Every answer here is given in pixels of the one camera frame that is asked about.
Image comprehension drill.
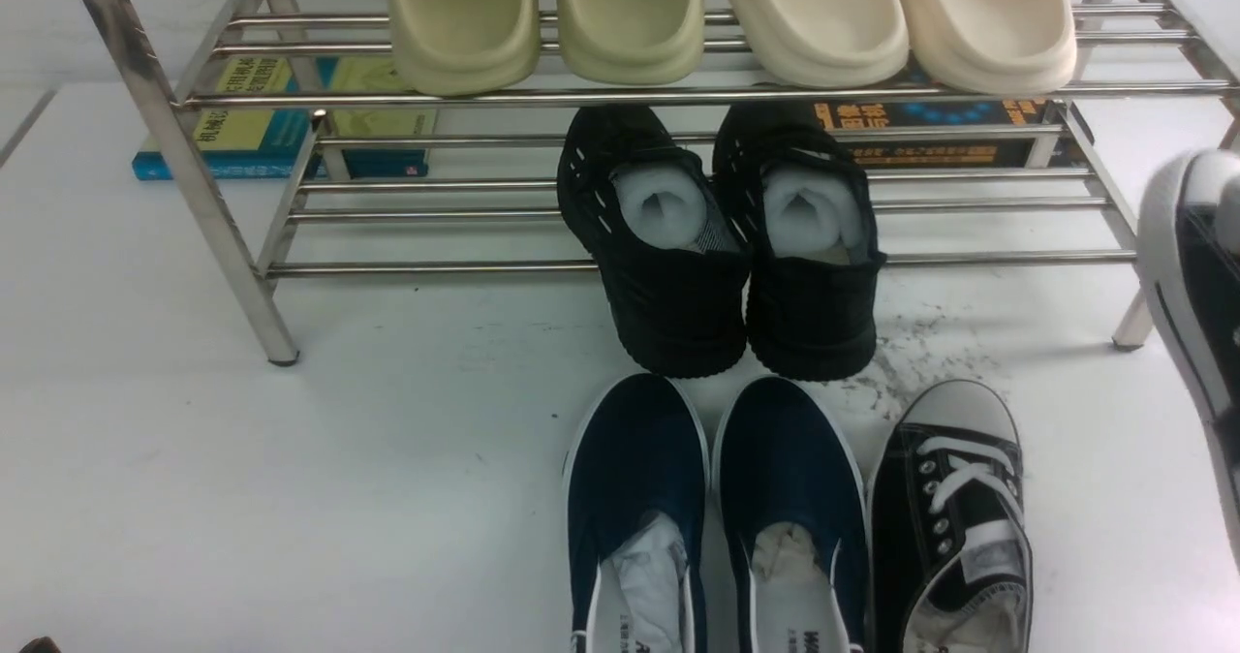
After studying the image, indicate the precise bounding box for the black canvas sneaker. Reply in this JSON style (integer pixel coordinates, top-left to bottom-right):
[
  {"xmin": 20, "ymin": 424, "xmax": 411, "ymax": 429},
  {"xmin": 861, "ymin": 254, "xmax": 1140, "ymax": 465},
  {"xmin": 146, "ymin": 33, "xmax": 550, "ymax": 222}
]
[
  {"xmin": 868, "ymin": 380, "xmax": 1035, "ymax": 652},
  {"xmin": 1135, "ymin": 149, "xmax": 1239, "ymax": 558}
]

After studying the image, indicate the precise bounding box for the stainless steel shoe rack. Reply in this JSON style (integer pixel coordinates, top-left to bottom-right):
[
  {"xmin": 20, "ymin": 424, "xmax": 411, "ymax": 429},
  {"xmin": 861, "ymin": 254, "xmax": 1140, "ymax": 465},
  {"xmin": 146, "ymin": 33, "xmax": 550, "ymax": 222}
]
[{"xmin": 83, "ymin": 0, "xmax": 1238, "ymax": 367}]

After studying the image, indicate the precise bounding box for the black mesh shoe left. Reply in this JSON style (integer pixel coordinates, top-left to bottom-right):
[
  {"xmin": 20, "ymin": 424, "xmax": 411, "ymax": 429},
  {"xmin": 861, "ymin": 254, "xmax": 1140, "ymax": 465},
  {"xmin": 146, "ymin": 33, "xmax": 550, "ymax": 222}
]
[{"xmin": 556, "ymin": 105, "xmax": 751, "ymax": 379}]

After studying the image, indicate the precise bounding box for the black mesh shoe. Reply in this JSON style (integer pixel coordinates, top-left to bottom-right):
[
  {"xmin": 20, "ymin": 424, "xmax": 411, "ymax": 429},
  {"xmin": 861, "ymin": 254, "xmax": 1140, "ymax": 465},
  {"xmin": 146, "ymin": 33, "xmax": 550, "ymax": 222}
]
[
  {"xmin": 712, "ymin": 100, "xmax": 887, "ymax": 383},
  {"xmin": 556, "ymin": 105, "xmax": 751, "ymax": 379}
]

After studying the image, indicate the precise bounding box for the navy slip-on shoe left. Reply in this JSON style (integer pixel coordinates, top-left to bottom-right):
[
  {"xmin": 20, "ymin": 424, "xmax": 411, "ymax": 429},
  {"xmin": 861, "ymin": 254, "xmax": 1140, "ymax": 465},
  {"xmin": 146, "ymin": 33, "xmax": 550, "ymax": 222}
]
[{"xmin": 562, "ymin": 372, "xmax": 709, "ymax": 652}]

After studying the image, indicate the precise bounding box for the navy slip-on shoe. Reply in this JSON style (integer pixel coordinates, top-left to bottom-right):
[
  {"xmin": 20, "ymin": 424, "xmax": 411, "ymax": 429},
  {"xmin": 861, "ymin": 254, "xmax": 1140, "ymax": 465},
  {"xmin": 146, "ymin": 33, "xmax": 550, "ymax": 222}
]
[
  {"xmin": 711, "ymin": 375, "xmax": 870, "ymax": 652},
  {"xmin": 562, "ymin": 372, "xmax": 709, "ymax": 652}
]

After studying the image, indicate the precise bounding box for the black mesh shoe right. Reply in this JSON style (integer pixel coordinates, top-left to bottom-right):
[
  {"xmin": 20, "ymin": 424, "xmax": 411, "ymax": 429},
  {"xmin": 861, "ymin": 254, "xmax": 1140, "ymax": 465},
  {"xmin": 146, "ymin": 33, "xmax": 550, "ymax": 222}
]
[{"xmin": 712, "ymin": 100, "xmax": 887, "ymax": 383}]

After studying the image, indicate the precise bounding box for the navy slip-on shoe right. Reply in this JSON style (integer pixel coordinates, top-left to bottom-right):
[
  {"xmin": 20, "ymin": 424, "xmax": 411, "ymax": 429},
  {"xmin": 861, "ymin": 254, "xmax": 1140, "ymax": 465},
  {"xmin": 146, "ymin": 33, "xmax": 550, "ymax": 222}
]
[{"xmin": 711, "ymin": 375, "xmax": 870, "ymax": 652}]

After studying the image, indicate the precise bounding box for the olive green slipper right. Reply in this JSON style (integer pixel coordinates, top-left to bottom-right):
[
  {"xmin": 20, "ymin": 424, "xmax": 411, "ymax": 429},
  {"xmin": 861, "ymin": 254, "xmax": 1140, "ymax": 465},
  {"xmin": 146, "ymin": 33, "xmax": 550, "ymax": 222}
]
[{"xmin": 556, "ymin": 0, "xmax": 706, "ymax": 85}]

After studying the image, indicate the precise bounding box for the olive green slipper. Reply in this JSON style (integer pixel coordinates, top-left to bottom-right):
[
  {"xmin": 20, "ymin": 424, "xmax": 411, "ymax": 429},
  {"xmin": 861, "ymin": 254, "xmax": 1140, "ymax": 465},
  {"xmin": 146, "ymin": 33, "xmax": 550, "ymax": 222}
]
[
  {"xmin": 556, "ymin": 0, "xmax": 706, "ymax": 85},
  {"xmin": 387, "ymin": 0, "xmax": 541, "ymax": 97}
]

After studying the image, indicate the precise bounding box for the olive green slipper left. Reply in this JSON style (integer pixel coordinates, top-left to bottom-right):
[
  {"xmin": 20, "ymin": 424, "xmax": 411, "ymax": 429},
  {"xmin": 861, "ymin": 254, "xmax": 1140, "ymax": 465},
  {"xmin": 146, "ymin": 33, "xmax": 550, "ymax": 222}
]
[{"xmin": 387, "ymin": 0, "xmax": 541, "ymax": 97}]

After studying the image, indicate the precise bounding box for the cream slipper left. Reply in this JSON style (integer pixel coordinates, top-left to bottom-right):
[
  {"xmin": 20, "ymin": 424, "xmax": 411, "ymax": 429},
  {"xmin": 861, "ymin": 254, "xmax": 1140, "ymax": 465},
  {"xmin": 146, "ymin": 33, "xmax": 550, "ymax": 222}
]
[{"xmin": 728, "ymin": 0, "xmax": 911, "ymax": 89}]

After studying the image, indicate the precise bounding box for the cream slipper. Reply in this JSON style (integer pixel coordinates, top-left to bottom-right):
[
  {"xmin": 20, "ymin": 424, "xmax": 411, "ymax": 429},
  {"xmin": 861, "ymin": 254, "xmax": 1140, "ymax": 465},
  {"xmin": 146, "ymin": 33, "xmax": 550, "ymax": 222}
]
[
  {"xmin": 728, "ymin": 0, "xmax": 911, "ymax": 89},
  {"xmin": 900, "ymin": 0, "xmax": 1079, "ymax": 98}
]

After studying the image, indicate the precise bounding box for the black orange book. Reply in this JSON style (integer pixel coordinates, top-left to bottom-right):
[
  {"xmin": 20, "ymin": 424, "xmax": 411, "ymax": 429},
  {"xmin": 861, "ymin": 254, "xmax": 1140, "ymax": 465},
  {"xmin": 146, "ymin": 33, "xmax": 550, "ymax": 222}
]
[{"xmin": 815, "ymin": 98, "xmax": 1085, "ymax": 171}]

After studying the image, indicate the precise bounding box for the blue yellow book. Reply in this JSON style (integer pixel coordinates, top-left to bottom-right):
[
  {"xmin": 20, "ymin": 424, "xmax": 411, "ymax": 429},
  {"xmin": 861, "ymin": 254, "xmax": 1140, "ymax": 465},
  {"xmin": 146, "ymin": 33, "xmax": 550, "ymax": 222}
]
[{"xmin": 192, "ymin": 57, "xmax": 436, "ymax": 180}]

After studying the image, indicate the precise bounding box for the cream slipper right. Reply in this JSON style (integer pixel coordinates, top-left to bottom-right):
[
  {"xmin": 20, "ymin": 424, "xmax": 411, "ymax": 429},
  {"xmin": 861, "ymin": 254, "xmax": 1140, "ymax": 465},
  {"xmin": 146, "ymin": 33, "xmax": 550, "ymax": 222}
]
[{"xmin": 900, "ymin": 0, "xmax": 1079, "ymax": 98}]

